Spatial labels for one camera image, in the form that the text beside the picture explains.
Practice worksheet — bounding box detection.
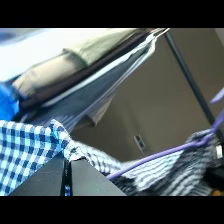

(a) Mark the dark brown garment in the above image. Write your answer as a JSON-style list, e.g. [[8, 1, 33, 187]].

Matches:
[[19, 30, 158, 109]]

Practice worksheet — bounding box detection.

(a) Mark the black pole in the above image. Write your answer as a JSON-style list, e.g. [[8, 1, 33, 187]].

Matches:
[[164, 30, 224, 143]]

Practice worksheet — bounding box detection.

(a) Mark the olive green garment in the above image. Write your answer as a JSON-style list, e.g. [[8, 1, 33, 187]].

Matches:
[[62, 28, 143, 67]]

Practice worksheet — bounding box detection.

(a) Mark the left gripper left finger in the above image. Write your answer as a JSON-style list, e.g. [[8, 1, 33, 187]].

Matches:
[[9, 151, 67, 197]]

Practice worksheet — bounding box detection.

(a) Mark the blue garment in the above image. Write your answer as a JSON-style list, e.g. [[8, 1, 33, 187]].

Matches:
[[0, 80, 22, 122]]

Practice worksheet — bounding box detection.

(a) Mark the white wall socket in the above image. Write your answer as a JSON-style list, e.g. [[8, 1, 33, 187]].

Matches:
[[133, 133, 148, 152]]

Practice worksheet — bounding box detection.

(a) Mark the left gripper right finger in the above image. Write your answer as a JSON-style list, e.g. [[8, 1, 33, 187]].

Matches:
[[69, 158, 127, 197]]

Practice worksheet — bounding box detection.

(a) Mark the grey striped garment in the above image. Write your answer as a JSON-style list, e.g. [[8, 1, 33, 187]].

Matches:
[[19, 33, 168, 134]]

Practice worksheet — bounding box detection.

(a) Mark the blue checked shirt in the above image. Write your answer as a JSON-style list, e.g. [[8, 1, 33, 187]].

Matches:
[[0, 118, 224, 197]]

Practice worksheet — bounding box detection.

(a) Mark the beige garment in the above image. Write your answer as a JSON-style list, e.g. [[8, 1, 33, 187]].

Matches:
[[12, 49, 88, 98]]

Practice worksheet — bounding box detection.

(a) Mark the purple clothes hanger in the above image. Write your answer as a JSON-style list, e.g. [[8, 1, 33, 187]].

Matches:
[[105, 87, 224, 181]]

